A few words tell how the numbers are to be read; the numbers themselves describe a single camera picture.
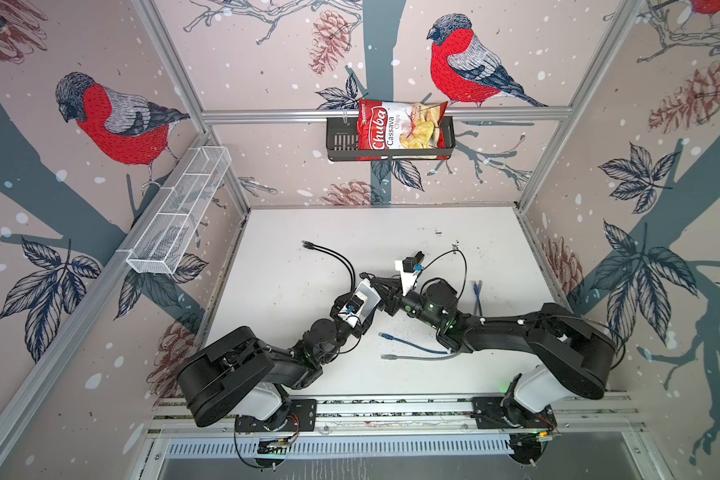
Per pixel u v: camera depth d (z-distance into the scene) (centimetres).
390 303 70
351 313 68
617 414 74
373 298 77
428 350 83
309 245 110
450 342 65
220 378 43
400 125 88
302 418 73
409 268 69
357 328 73
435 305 63
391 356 83
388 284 74
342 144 95
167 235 73
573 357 44
